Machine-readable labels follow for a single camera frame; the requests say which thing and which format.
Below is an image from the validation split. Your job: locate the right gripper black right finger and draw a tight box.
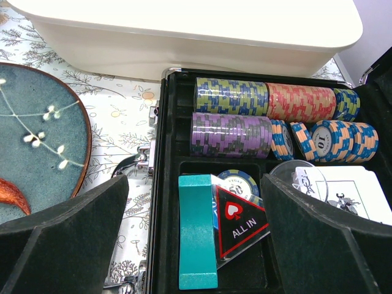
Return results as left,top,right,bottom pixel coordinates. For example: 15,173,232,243
262,174,391,293

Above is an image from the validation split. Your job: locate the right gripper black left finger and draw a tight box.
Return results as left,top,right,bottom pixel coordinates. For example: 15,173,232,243
1,175,129,293

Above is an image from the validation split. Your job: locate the playing card deck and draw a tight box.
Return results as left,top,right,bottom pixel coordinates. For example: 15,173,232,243
293,166,391,225

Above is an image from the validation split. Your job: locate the clear round dealer button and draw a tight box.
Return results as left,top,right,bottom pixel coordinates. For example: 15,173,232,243
270,159,328,202

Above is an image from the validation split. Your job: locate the orange chicken wing left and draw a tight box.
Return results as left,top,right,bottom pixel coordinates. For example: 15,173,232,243
1,178,31,215

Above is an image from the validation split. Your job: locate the black all-in triangle button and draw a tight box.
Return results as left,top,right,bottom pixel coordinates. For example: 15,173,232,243
211,175,270,268

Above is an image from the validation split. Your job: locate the green blue fifty chip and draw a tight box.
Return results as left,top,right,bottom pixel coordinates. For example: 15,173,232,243
217,169,260,200

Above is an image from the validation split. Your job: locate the blue glazed ceramic plate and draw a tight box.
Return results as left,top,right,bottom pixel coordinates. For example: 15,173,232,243
1,62,92,223

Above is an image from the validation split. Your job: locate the blue orange chip stack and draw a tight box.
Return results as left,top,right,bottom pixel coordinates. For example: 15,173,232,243
271,120,379,164

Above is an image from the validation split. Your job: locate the teal metal block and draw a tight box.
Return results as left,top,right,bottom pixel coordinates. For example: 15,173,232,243
178,175,218,290

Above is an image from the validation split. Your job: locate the floral table mat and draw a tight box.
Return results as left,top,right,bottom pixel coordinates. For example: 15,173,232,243
0,6,347,288

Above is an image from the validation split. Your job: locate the red tan chip stack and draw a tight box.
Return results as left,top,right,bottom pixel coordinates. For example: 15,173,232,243
266,83,336,123

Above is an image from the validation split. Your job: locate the black poker chip case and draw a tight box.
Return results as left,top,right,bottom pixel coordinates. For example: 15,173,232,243
104,45,392,294

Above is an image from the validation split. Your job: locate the purple grey chip stack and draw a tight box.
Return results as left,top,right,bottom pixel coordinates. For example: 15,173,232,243
190,112,273,159

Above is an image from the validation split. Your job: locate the green blue chip stack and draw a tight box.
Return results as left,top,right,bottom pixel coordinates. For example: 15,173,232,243
194,77,269,116

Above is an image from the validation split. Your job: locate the white rectangular basin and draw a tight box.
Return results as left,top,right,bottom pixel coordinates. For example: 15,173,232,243
10,1,363,80

